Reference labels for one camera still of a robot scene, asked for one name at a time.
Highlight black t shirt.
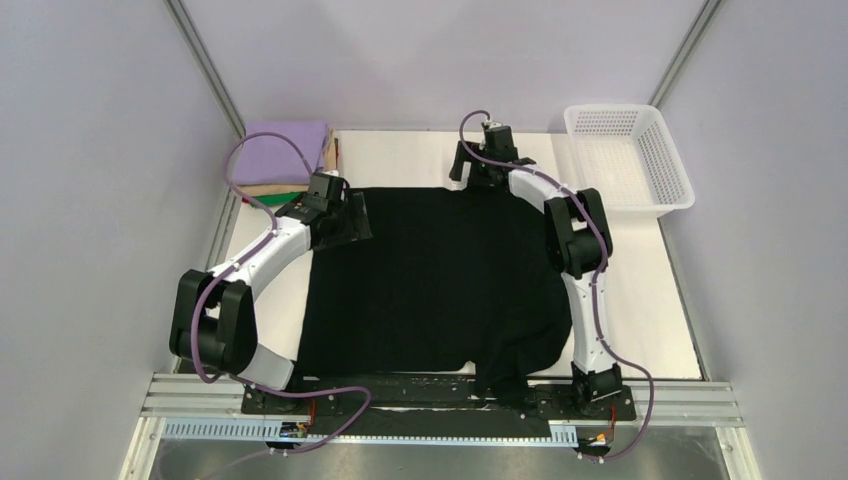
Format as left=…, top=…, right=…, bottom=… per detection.
left=296, top=188, right=572, bottom=392

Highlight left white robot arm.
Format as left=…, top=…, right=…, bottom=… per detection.
left=169, top=173, right=372, bottom=413

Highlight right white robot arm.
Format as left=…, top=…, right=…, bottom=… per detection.
left=449, top=120, right=623, bottom=418

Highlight folded green t shirt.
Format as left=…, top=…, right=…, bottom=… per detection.
left=242, top=192, right=301, bottom=209

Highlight folded beige t shirt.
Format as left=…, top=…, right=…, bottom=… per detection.
left=231, top=129, right=339, bottom=197

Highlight folded red t shirt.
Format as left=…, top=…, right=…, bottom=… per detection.
left=240, top=137, right=341, bottom=197

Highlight folded purple t shirt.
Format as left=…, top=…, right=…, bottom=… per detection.
left=232, top=121, right=331, bottom=186

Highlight white plastic laundry basket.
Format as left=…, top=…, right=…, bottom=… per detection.
left=563, top=104, right=695, bottom=219

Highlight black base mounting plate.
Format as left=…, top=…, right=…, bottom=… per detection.
left=241, top=373, right=637, bottom=434

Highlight aluminium frame rail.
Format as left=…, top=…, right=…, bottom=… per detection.
left=141, top=374, right=745, bottom=428

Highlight white slotted cable duct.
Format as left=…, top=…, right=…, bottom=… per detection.
left=160, top=419, right=579, bottom=448

